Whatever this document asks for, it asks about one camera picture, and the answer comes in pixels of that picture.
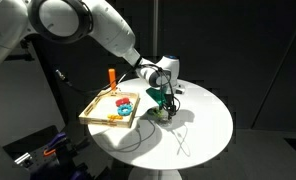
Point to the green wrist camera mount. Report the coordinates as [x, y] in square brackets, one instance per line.
[157, 95]

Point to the yellow toy piece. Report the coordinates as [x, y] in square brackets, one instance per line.
[114, 117]

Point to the red toy piece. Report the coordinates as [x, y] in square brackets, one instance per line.
[122, 101]

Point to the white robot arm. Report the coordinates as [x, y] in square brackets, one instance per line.
[68, 21]

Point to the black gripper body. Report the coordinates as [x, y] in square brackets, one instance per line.
[169, 103]

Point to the vertical metal pole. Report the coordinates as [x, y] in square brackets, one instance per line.
[155, 28]

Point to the orange peg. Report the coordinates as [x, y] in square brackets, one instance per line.
[112, 78]

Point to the wooden tray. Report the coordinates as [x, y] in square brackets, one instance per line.
[104, 104]

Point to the purple clamp tool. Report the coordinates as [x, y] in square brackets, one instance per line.
[54, 161]

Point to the round white table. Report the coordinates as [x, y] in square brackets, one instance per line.
[199, 131]

